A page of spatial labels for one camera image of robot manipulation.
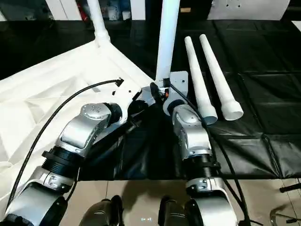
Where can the black work mat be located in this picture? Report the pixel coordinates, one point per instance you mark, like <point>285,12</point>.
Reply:
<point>258,70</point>

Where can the white glass door cabinet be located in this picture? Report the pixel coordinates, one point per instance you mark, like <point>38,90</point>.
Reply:
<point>65,9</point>

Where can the black box with gold label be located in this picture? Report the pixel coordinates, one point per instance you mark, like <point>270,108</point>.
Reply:
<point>195,9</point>

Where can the flat white board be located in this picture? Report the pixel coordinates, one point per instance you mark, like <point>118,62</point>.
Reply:
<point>296,25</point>

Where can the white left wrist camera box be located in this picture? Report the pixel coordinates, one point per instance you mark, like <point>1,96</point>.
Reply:
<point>127,96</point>

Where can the black metal stand bar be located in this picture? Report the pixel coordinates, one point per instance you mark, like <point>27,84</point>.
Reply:
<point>291,188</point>

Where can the white plastic table top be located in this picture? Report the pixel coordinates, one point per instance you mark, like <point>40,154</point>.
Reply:
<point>47,94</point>

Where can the grey left robot foot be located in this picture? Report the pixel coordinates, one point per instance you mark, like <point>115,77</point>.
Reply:
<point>101,212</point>

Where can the white plastic table leg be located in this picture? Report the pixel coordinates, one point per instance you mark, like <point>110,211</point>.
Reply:
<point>218,77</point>
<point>98,18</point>
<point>197,77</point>
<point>168,35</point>

